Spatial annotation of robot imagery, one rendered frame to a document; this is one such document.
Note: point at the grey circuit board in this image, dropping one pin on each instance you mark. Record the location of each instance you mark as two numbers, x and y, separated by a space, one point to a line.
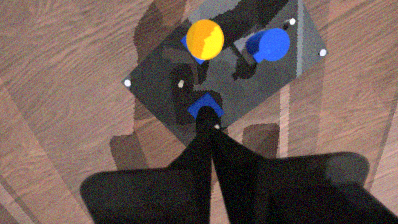
224 60

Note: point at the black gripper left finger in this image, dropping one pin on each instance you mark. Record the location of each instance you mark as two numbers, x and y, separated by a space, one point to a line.
182 188

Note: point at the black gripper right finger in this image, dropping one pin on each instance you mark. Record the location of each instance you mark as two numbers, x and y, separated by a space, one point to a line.
247 179

